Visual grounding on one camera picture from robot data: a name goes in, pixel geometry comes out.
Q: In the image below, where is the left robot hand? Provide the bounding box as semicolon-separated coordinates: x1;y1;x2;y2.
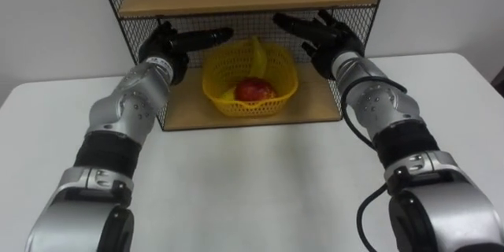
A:
137;20;235;86

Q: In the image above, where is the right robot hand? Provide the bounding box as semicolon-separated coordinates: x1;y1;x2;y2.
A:
272;9;366;81

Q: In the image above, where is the yellow plastic mesh basket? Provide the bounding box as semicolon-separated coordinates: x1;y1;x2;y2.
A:
202;39;300;118

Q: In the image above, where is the yellow banana soft toy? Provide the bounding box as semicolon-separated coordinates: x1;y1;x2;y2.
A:
219;35;269;102

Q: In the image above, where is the red apple soft toy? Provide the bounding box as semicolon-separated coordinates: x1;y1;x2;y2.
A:
234;76;278;102

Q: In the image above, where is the white desk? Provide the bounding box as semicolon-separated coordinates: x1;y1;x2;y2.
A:
0;52;504;252

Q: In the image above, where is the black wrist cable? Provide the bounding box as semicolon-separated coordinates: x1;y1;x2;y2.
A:
339;75;409;252

